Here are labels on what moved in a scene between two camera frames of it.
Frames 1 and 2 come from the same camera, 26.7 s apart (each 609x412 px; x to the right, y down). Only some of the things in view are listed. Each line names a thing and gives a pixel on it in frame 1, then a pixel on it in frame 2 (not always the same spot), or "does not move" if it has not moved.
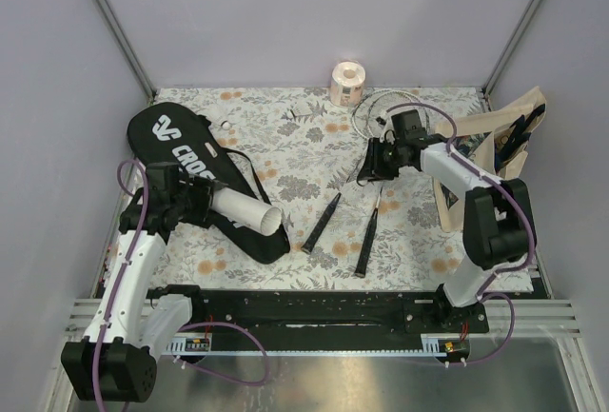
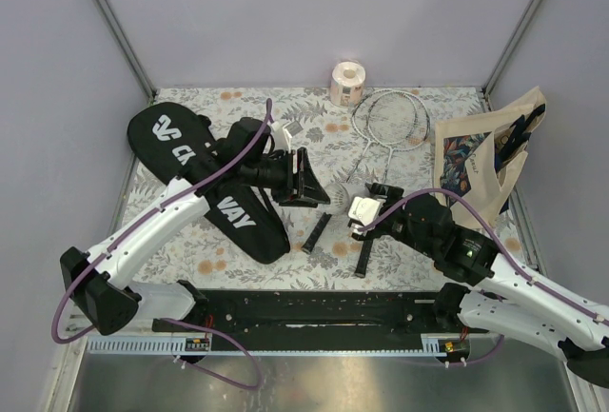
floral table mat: x=301 y=149 does not move
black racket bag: x=166 y=132 does not move
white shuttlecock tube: x=245 y=211 -> x=339 y=199
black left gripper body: x=195 y=198 -> x=285 y=186
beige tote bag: x=499 y=138 does not move
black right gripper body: x=390 y=160 -> x=390 y=225
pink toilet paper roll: x=346 y=86 does not move
